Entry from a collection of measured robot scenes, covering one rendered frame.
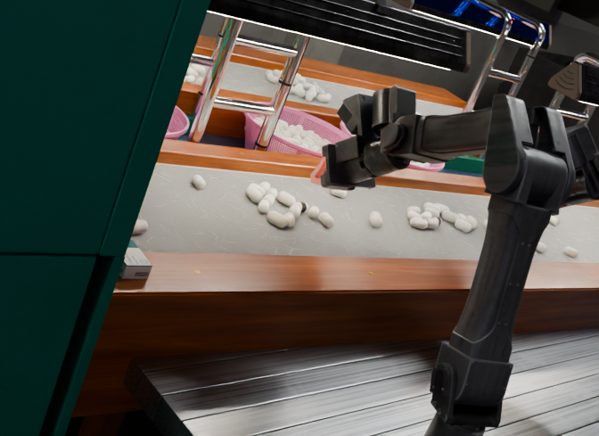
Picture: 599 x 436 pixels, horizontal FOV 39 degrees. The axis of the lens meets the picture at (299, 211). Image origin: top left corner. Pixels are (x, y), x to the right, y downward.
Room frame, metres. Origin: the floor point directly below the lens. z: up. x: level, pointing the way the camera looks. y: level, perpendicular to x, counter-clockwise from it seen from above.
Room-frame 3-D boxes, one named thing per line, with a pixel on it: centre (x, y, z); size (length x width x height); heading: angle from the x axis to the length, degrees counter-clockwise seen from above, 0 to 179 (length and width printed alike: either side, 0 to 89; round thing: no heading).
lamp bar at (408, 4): (2.47, -0.26, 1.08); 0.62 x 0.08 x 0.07; 133
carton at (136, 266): (0.93, 0.17, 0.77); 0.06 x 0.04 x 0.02; 43
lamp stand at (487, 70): (2.42, -0.31, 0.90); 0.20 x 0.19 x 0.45; 133
